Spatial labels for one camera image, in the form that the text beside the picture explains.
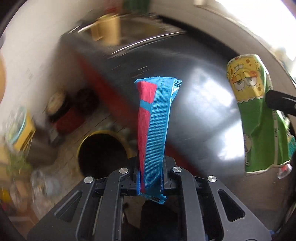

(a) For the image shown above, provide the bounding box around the yellow cup in sink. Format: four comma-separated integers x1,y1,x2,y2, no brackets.
90,14,121,46

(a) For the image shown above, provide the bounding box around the steel kitchen sink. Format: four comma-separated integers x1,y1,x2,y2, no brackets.
68,15,185,56

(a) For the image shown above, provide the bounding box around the green SpongeBob snack bag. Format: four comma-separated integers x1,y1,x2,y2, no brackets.
227,54,295,175

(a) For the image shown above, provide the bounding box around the blue red snack wrapper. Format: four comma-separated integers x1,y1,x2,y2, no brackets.
135,76,182,204

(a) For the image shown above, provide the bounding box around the red dark container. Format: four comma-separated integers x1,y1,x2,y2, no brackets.
45,88,99,135

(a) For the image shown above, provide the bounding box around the black trash bin yellow rim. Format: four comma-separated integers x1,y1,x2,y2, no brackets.
77,130,133,179

